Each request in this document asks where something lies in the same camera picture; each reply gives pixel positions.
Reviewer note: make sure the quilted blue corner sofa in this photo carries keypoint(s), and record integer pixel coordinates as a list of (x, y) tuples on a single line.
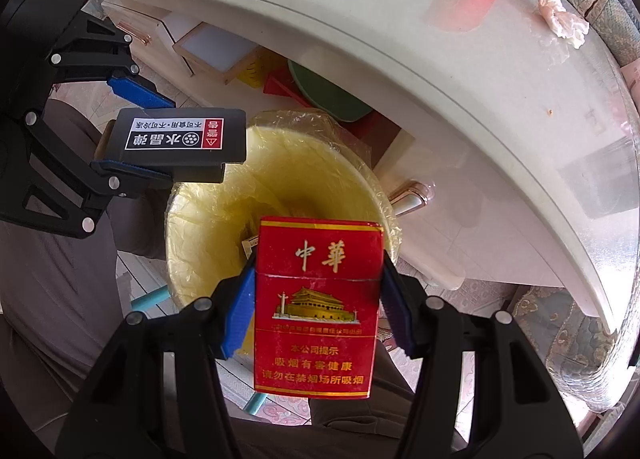
[(575, 349)]

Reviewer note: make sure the green plate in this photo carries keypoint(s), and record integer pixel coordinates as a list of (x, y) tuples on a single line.
[(330, 94)]

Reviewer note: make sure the red cigarette pack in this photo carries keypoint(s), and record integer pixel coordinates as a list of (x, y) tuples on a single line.
[(317, 289)]

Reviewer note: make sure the red paper packet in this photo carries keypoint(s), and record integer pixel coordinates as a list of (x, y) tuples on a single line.
[(285, 89)]

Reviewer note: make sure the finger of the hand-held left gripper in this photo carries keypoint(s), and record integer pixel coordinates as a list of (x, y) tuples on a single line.
[(142, 93), (130, 169)]

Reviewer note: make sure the black box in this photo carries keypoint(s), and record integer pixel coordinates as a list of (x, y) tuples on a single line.
[(175, 136)]

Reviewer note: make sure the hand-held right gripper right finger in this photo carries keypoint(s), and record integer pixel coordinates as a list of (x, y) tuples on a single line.
[(397, 311)]

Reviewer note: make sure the person's right leg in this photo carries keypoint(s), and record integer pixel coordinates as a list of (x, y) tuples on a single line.
[(350, 429)]

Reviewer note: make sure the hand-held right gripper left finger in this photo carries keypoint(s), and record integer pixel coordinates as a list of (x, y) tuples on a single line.
[(237, 311)]

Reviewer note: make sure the yellow packet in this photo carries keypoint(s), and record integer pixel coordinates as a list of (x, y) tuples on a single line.
[(257, 70)]

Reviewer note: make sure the white tissue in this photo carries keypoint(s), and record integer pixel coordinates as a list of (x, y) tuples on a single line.
[(565, 21)]

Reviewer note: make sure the bin with yellow plastic liner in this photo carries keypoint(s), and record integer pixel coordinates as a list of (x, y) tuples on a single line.
[(300, 179)]

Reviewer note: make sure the white coffee table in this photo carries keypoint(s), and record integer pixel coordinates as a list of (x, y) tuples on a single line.
[(500, 249)]

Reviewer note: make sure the white table drawer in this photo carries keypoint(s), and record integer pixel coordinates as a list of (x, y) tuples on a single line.
[(215, 51)]

